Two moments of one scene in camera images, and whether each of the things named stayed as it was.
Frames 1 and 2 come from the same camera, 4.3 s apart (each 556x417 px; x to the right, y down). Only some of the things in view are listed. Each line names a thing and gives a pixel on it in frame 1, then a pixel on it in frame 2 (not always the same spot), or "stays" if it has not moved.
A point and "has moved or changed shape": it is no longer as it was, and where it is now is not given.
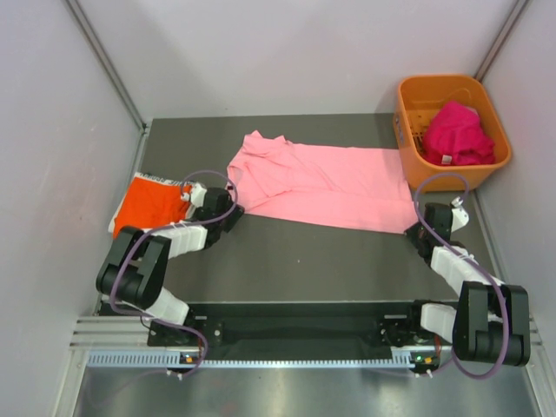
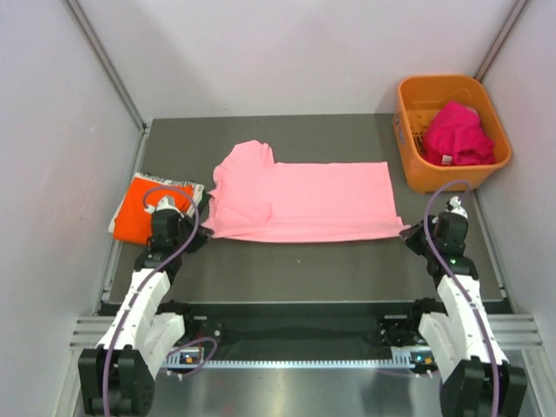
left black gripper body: [228, 223] -> [185, 226]
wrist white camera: [197, 196] -> [165, 202]
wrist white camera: [460, 216] stays
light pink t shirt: [362, 188] has moved or changed shape
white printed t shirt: [143, 175] stays
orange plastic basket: [447, 132] stays
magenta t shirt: [454, 135] stays
